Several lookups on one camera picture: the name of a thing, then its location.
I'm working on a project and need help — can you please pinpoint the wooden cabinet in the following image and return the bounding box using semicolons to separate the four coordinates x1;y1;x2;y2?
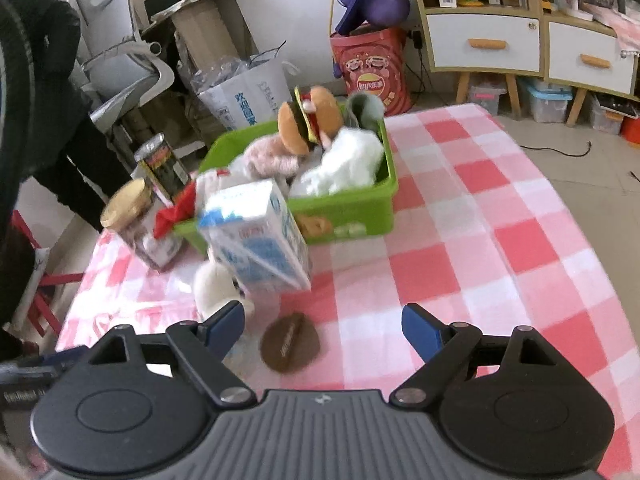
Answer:
406;0;640;129

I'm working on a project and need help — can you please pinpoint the white office chair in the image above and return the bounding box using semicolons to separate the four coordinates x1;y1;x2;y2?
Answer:
80;0;177;127

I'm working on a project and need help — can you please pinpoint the pink floral cloth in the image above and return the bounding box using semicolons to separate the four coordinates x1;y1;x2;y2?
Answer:
585;0;640;57

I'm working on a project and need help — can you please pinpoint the grey fluffy cloth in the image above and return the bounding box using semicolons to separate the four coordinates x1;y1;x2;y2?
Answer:
345;91;387;132

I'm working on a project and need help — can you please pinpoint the red white checkered tablecloth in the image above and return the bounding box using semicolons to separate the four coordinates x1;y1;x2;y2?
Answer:
55;102;640;480

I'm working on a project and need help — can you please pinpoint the hamburger plush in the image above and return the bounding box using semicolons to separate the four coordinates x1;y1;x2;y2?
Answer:
277;86;347;157

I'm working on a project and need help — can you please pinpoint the blue white milk carton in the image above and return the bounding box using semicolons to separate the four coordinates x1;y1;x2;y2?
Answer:
196;178;314;294

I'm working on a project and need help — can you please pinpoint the red snack bucket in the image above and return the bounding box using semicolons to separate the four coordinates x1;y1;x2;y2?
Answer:
329;27;414;117

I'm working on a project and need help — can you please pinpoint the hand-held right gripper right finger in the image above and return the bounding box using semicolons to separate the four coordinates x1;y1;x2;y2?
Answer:
390;302;564;407

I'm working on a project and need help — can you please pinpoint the white plastic bag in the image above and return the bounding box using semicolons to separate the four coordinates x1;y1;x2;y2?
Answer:
192;52;294;134

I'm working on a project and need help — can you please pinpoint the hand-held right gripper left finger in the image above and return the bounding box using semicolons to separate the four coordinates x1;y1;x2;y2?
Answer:
85;300;257;407

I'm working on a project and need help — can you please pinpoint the gold lid cookie jar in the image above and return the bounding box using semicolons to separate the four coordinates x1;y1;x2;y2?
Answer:
100;178;187;274

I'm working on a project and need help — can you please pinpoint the green plastic bin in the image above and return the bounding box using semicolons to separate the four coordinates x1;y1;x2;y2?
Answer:
172;102;400;256

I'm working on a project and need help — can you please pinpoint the clear storage box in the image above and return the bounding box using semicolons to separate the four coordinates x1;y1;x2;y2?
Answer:
587;92;627;136

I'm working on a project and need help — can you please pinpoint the white cabinet drawer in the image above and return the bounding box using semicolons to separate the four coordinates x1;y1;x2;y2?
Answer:
547;21;640;96
426;12;542;74

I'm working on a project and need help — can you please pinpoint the pink fluffy towel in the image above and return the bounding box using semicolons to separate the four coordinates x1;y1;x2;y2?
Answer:
244;135;302;179

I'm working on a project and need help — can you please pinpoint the beige rabbit plush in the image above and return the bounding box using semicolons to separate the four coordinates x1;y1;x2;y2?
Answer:
192;261;257;321

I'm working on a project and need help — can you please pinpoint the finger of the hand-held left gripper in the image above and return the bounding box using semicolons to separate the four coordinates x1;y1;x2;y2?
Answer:
0;345;90;377

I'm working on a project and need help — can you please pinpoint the brown round pad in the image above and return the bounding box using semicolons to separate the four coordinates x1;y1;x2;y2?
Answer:
259;312;322;374

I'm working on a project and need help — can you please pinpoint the black floor cable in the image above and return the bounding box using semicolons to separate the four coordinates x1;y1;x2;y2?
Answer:
520;139;594;158

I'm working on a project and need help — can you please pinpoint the clear box blue lid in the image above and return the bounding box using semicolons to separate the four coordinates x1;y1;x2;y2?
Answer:
517;77;574;124

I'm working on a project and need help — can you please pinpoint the red stool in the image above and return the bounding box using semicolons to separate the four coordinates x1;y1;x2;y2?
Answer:
10;209;87;337

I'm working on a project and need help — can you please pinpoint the white cloth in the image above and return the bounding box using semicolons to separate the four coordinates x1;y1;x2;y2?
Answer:
289;127;386;199

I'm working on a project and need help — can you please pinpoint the red white santa plush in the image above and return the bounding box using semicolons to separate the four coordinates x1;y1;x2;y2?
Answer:
152;169;237;239

